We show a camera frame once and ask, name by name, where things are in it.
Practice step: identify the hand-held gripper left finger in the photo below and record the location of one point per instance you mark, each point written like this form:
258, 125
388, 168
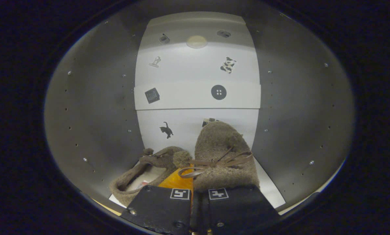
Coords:
162, 209

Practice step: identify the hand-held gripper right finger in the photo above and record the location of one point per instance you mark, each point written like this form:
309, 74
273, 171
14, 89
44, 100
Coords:
240, 209

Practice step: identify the brown slipper shoe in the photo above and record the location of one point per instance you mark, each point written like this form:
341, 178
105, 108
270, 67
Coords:
126, 182
221, 150

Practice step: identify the grey shoe cabinet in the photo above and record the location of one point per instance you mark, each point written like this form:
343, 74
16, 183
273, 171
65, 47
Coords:
93, 98

